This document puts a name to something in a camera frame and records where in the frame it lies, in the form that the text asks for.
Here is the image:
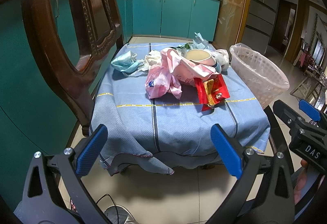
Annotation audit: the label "person's right hand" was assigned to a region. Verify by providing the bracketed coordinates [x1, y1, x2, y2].
[294, 159, 308, 204]

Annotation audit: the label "light blue face mask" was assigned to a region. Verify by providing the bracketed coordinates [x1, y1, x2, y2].
[111, 51, 143, 76]

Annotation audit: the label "grey refrigerator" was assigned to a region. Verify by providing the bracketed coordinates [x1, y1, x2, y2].
[242, 0, 278, 54]

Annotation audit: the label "green vegetable leaf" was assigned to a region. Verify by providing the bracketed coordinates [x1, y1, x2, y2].
[176, 43, 191, 50]

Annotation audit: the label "white plastic bag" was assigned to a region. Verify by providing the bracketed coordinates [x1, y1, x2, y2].
[212, 49, 230, 72]

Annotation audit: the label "pink plastic bag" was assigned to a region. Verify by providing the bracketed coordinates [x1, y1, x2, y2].
[145, 47, 221, 100]

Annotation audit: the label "white crumpled tissue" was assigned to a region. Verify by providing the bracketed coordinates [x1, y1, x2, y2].
[143, 50, 162, 71]

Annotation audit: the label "white plastic trash basket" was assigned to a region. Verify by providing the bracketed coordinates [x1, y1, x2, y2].
[230, 43, 289, 108]

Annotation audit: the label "blue checked tablecloth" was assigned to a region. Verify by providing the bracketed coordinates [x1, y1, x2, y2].
[90, 66, 270, 175]

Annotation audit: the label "red snack wrapper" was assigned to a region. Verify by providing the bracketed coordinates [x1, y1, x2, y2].
[194, 74, 230, 112]

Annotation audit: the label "teal kitchen cabinets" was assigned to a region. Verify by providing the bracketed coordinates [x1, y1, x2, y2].
[1, 0, 219, 209]

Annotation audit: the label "carved dark wooden chair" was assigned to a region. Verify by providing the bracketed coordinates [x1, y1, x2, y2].
[21, 0, 124, 136]

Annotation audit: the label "pink bowl with soup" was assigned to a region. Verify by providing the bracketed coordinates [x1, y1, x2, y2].
[185, 49, 217, 67]

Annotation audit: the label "teal cloth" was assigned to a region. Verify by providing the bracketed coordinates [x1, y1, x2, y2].
[191, 33, 215, 51]

